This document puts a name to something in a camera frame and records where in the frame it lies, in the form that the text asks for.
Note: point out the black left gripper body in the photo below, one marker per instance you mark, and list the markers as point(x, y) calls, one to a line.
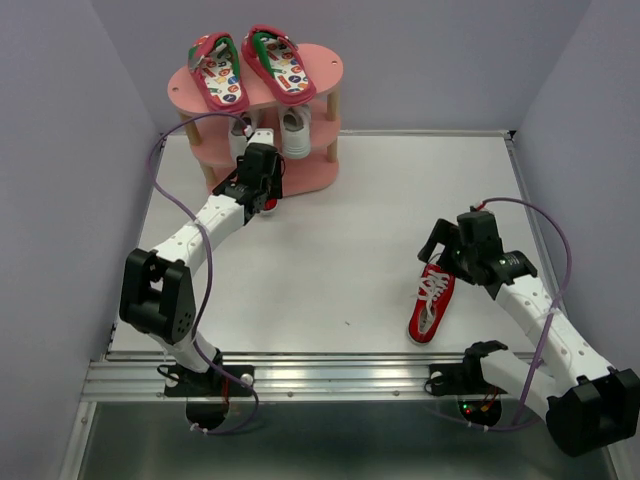
point(273, 183)

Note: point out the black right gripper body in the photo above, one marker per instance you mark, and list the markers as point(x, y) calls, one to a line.
point(457, 257)

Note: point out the white sneaker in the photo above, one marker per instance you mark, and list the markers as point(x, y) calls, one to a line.
point(236, 136)
point(295, 130)

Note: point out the red sneaker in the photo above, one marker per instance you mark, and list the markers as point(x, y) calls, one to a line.
point(434, 294)
point(270, 206)

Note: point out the pink patterned sandal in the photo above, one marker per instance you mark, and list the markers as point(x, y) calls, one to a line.
point(214, 66)
point(275, 58)

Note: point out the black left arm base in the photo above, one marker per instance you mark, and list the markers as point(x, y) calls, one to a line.
point(215, 403)

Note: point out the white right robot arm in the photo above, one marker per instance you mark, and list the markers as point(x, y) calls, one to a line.
point(585, 402)

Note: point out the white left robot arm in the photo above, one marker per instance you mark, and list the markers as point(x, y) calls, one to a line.
point(157, 296)

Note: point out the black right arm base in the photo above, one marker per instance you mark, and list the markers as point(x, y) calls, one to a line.
point(478, 403)

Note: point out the pink three-tier shoe shelf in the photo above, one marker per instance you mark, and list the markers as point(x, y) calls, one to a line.
point(208, 138)

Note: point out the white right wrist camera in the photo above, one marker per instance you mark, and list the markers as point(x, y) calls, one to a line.
point(481, 207)

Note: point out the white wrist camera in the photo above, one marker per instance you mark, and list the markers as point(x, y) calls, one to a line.
point(481, 207)
point(261, 136)

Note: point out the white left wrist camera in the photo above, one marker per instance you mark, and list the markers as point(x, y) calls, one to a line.
point(261, 136)

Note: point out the aluminium front mounting rail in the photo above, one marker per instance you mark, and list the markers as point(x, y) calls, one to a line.
point(278, 378)

